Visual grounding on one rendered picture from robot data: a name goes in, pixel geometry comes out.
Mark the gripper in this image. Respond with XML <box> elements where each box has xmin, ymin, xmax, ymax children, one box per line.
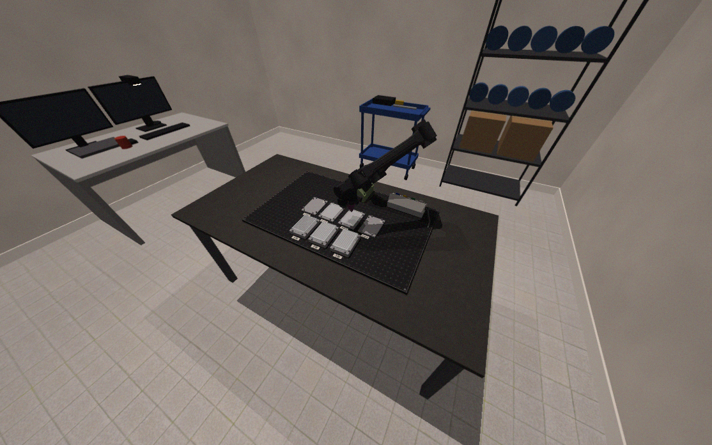
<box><xmin>347</xmin><ymin>195</ymin><xmax>362</xmax><ymax>212</ymax></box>

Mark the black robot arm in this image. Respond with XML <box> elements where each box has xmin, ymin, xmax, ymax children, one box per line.
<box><xmin>334</xmin><ymin>120</ymin><xmax>437</xmax><ymax>208</ymax></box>

